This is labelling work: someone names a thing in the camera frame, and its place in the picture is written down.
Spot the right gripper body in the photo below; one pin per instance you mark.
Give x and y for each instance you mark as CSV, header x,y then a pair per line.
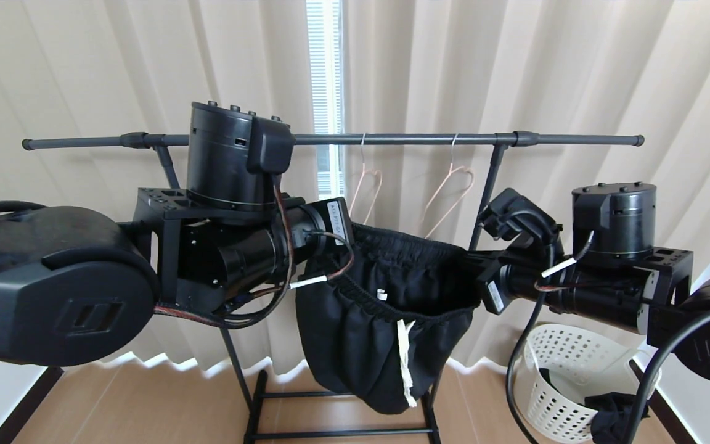
x,y
577,296

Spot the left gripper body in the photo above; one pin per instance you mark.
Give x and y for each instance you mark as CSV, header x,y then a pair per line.
x,y
250,259

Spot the black shorts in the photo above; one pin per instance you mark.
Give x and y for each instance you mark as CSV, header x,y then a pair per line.
x,y
355,345

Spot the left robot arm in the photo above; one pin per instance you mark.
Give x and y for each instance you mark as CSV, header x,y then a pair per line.
x,y
53,290

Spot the white laundry basket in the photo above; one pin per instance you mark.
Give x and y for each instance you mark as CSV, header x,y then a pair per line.
x,y
577,351

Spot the pink clothes hanger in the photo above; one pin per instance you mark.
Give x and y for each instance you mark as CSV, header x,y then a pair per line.
x,y
453,168
364,169

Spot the black clothes rack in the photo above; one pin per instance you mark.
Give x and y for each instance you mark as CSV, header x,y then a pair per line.
x,y
392,139

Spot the black garment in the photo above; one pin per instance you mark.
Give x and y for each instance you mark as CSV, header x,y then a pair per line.
x,y
614,419

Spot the window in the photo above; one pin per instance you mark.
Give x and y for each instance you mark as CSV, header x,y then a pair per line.
x,y
324,74

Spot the beige curtain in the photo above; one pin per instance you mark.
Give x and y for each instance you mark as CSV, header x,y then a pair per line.
x,y
577,74
84,74

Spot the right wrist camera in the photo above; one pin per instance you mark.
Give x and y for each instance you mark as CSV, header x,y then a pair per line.
x,y
509,216

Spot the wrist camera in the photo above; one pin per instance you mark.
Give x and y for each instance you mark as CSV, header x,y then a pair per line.
x,y
509,216
272,145

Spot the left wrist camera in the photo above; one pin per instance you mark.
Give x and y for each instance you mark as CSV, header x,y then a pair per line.
x,y
272,145

